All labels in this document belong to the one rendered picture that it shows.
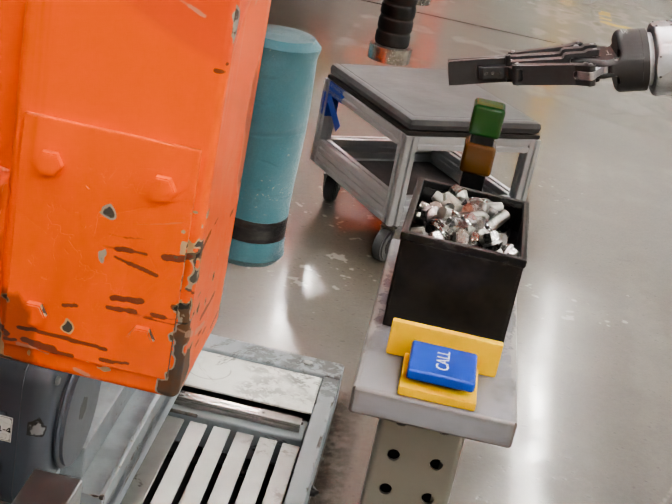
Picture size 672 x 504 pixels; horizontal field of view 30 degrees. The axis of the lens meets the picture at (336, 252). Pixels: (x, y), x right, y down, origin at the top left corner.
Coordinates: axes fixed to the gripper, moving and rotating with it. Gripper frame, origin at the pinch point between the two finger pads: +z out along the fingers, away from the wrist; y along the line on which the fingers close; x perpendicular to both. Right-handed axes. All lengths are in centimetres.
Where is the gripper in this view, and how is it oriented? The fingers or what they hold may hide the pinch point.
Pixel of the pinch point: (477, 70)
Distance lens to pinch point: 154.7
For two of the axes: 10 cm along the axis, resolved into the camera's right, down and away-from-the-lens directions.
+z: -10.0, 0.5, 0.8
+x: 0.8, 9.2, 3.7
